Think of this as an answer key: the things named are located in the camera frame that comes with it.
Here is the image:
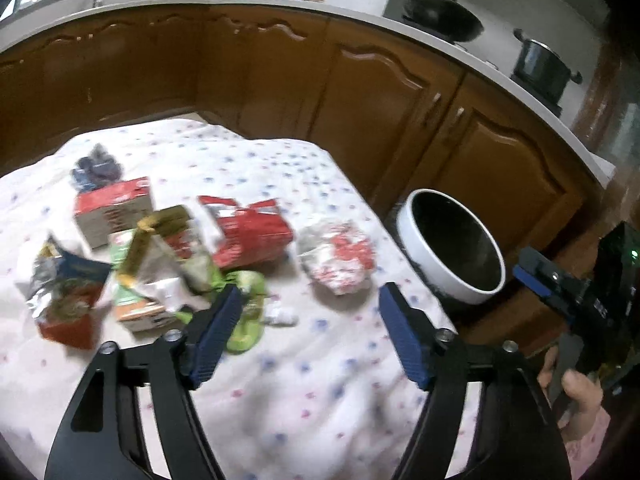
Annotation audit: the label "white dotted tablecloth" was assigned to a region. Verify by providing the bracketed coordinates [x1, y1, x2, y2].
[0, 119, 481, 480]

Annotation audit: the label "red white plastic wrapper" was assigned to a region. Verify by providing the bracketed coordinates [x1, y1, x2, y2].
[296, 217, 376, 296]

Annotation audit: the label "black wok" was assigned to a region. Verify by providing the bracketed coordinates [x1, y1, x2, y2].
[360, 0, 485, 43]

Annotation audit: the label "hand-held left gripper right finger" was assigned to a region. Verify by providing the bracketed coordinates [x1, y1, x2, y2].
[378, 282, 573, 480]

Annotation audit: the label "white rimmed black trash bin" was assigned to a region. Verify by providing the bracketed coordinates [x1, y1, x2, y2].
[395, 189, 507, 306]

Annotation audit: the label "brown wooden kitchen cabinets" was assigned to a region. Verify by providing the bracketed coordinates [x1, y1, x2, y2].
[0, 0, 601, 361]

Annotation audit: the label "blue silver foil bag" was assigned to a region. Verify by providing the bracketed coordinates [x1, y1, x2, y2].
[27, 235, 113, 321]

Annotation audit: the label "white kitchen countertop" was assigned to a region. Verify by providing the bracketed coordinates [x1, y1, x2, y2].
[0, 0, 616, 186]

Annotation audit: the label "dark blue wrapper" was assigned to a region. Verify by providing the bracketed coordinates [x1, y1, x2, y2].
[70, 144, 123, 192]

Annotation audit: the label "red snack bag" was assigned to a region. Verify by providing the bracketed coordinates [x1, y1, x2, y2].
[197, 195, 295, 271]

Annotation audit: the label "person's right forearm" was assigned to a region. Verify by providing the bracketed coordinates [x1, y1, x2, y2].
[559, 407, 617, 480]

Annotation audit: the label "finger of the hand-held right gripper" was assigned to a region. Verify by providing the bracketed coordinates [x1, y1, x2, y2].
[514, 247, 581, 321]

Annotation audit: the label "person's right hand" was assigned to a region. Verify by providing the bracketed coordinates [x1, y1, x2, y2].
[537, 347, 603, 436]

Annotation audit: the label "green plastic wrapper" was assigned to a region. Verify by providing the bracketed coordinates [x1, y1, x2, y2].
[210, 270, 268, 353]

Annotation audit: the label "red and white carton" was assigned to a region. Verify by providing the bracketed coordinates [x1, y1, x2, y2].
[74, 177, 155, 251]

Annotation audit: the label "dark cooking pot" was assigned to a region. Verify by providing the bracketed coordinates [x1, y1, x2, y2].
[511, 28, 583, 103]

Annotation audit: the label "clear plastic bag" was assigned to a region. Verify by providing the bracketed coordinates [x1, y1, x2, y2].
[150, 232, 223, 293]

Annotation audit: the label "small white paper scrap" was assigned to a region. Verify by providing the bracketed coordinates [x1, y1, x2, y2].
[262, 305, 298, 328]

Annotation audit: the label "gold foil wrapper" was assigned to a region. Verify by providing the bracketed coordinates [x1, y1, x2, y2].
[117, 206, 193, 281]

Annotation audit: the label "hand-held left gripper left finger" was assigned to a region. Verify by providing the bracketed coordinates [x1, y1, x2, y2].
[44, 284, 246, 480]

